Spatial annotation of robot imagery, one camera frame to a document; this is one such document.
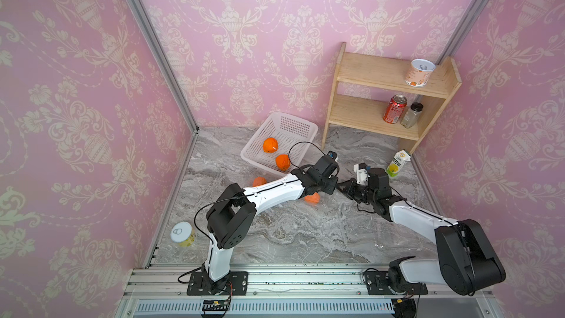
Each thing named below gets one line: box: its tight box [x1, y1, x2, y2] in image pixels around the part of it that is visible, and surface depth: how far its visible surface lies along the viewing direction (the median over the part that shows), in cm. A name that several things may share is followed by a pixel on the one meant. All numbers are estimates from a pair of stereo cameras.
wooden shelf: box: [321, 41, 463, 156], surface depth 87 cm
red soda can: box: [382, 94, 408, 125], surface depth 89 cm
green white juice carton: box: [385, 149, 412, 178], surface depth 96 cm
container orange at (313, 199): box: [303, 192, 321, 205], surface depth 91 cm
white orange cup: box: [404, 58, 437, 88], surface depth 74 cm
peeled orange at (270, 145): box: [262, 136, 279, 154], surface depth 108 cm
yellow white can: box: [170, 221, 196, 248], surface depth 81 cm
